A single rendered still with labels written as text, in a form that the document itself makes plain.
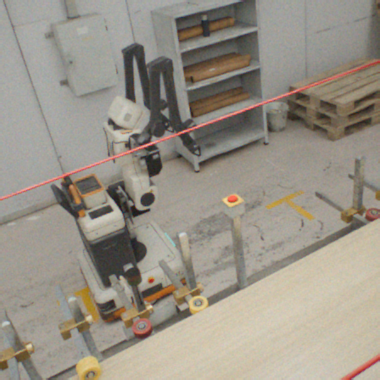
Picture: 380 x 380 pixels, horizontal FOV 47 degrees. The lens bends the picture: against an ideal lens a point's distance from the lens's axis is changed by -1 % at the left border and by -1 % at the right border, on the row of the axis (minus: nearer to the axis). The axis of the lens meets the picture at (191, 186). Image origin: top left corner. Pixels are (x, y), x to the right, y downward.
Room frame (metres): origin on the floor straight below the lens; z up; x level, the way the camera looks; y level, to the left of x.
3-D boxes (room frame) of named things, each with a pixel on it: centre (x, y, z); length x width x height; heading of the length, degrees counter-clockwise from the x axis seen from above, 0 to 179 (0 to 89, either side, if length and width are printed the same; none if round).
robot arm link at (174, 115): (2.44, 0.02, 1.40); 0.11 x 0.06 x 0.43; 21
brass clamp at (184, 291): (1.46, 0.10, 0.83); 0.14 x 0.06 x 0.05; 112
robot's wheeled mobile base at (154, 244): (2.47, 0.53, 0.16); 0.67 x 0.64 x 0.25; 112
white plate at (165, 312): (1.41, 0.29, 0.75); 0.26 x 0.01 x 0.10; 112
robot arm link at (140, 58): (2.84, 0.18, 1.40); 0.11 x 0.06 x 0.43; 21
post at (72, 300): (1.28, 0.54, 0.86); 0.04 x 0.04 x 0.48; 22
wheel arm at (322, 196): (1.88, -0.79, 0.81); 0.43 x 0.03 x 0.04; 22
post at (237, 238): (1.57, -0.17, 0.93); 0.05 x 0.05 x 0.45; 22
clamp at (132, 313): (1.36, 0.33, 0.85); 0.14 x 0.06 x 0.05; 112
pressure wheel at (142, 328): (1.24, 0.30, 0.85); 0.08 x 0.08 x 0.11
